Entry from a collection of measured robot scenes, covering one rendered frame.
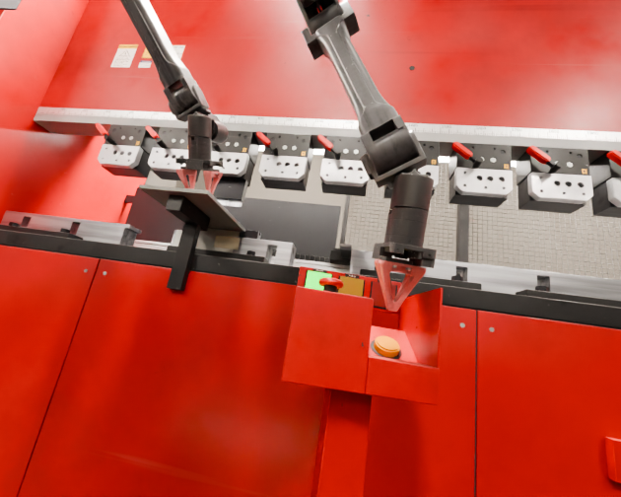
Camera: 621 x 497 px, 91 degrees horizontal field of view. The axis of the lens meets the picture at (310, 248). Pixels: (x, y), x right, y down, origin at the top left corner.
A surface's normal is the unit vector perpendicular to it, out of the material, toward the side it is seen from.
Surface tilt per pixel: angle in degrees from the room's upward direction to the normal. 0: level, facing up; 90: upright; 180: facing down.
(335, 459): 90
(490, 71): 90
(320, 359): 90
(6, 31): 90
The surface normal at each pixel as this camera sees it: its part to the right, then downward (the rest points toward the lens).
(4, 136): 0.98, 0.11
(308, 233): -0.13, -0.29
